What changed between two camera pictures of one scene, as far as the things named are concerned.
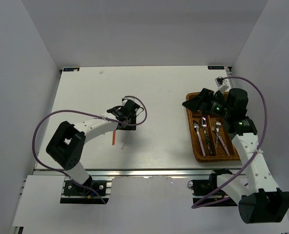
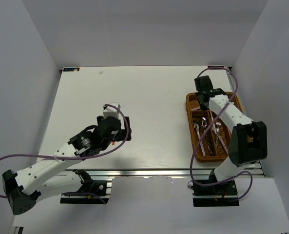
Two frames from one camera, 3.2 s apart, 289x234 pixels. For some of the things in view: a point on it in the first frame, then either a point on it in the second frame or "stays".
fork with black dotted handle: (218, 124) stays
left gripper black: (129, 128) -> (121, 133)
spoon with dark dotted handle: (204, 124) stays
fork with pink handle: (221, 140) stays
